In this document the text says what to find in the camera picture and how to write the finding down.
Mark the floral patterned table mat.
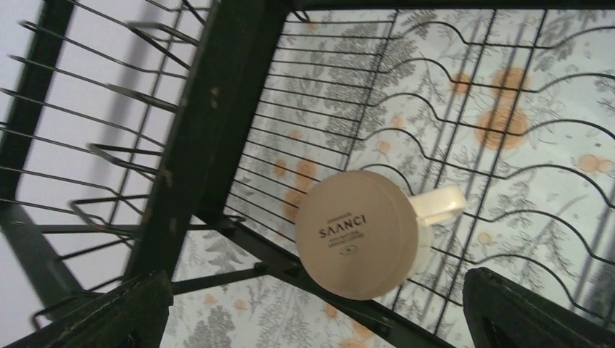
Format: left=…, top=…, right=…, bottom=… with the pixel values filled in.
left=158, top=9, right=615, bottom=348

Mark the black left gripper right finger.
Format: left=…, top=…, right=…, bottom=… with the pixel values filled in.
left=463, top=268, right=614, bottom=348

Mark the beige and white mug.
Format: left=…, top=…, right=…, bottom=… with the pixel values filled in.
left=294, top=170, right=466, bottom=300

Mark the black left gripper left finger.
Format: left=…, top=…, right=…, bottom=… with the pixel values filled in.
left=8, top=271, right=173, bottom=347

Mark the black wire dish rack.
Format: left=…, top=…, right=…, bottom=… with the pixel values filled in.
left=1, top=1, right=614, bottom=347

